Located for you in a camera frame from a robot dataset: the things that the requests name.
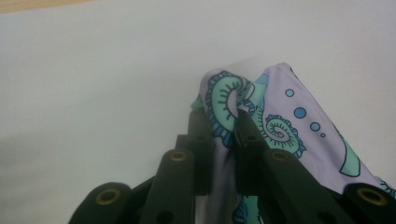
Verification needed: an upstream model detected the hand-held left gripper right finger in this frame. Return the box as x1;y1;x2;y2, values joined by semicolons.
233;109;268;197

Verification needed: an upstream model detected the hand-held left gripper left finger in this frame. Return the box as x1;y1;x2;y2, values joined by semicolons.
176;108;216;197

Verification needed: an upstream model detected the lilac seahorse print garment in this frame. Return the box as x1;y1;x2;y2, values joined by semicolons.
190;62;396;224

